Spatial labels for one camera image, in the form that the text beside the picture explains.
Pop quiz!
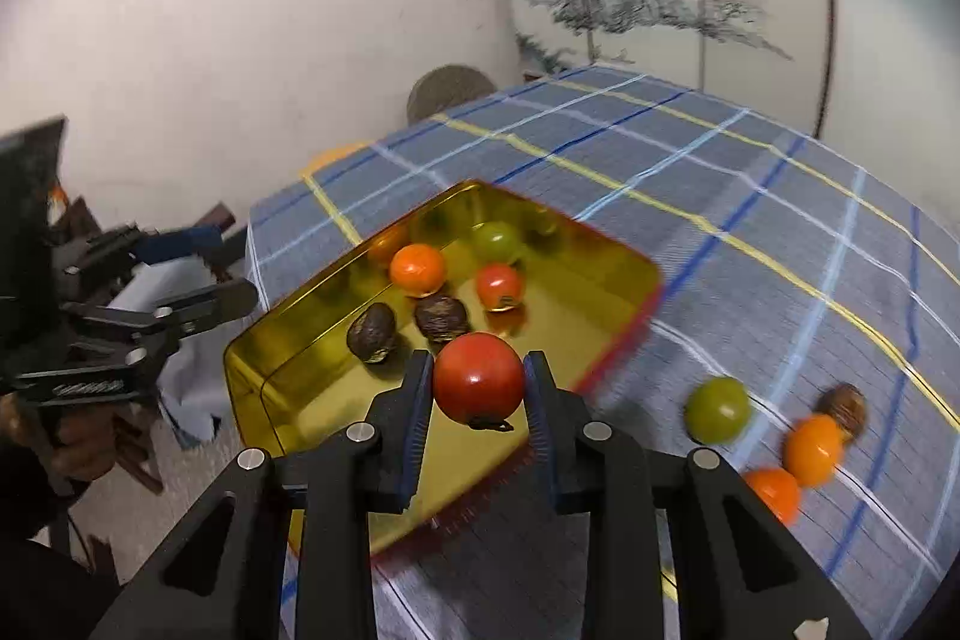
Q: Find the person's left hand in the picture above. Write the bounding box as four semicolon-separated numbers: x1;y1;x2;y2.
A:
52;404;121;482

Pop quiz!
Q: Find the light blue cloth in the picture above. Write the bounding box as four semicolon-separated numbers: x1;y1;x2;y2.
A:
112;257;250;447

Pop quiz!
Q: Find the large red cherry tomato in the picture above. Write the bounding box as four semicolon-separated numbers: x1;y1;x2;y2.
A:
433;332;526;432

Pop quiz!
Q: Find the green cherry tomato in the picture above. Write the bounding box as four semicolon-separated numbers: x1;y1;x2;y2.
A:
471;220;524;265
685;376;752;446

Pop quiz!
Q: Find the small red cherry tomato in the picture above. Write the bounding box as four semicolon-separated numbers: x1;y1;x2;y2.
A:
475;263;524;311

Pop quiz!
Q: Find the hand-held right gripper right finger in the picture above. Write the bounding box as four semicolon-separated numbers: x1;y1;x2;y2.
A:
523;351;872;640

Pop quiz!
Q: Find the orange cherry tomato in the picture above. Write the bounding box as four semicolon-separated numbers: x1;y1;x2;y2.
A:
781;413;846;488
742;467;802;527
388;242;447;298

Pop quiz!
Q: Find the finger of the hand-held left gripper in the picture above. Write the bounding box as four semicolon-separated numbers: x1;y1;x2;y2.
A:
15;278;260;402
51;223;250;301

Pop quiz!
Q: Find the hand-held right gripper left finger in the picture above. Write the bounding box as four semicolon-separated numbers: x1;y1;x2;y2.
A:
90;351;437;640

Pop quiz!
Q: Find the orange round object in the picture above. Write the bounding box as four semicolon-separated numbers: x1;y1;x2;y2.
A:
300;141;372;176

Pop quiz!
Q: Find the person's left forearm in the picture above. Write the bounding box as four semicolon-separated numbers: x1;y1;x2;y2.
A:
0;445;125;640

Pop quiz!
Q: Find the dark brown walnut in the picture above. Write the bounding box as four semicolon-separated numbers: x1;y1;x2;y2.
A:
414;293;472;342
816;383;869;442
346;302;398;365

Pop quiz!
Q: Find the dark wooden chair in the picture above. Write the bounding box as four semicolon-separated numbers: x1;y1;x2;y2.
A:
45;190;252;498

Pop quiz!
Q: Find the round grey stool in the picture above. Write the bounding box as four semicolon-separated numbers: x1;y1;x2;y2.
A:
406;64;497;124

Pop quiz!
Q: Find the red and gold tin box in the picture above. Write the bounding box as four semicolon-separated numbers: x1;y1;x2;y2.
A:
223;179;665;562

